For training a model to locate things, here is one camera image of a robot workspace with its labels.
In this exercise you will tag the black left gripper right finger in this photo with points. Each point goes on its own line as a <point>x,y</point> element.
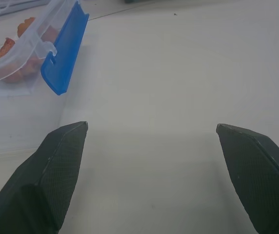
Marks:
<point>256,175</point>

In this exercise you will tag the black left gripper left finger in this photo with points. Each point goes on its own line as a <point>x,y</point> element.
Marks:
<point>44,180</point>

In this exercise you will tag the orange fried food pieces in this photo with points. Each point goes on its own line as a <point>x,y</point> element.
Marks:
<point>12,61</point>

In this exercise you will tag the clear plastic container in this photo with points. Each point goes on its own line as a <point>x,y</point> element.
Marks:
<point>10,58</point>

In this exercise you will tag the blue container latch flap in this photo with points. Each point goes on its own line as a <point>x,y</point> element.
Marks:
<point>65,52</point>

